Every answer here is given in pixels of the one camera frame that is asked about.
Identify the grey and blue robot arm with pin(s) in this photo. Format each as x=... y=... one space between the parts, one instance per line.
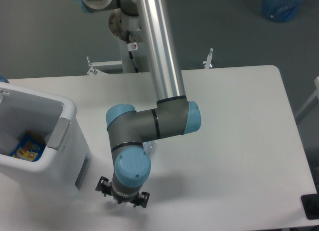
x=129 y=129

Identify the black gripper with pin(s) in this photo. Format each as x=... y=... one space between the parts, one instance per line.
x=129 y=195

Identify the white pedestal base frame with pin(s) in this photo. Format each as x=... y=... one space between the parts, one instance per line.
x=132 y=64

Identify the blue and yellow snack packet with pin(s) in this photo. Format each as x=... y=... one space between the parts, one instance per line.
x=30 y=148

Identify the crushed clear plastic water bottle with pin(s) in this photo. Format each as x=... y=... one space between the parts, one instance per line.
x=149 y=147

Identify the black device at table edge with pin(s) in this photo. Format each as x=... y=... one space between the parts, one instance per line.
x=311 y=206

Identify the white frame at right edge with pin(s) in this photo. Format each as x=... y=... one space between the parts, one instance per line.
x=309 y=104

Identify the white plastic trash can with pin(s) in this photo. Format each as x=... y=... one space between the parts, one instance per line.
x=63 y=164

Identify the blue object at left edge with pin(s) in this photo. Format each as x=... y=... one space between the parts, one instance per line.
x=3 y=79

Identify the blue plastic bag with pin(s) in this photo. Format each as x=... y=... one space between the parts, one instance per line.
x=280 y=10

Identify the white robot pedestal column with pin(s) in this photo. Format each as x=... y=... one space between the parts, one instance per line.
x=128 y=33

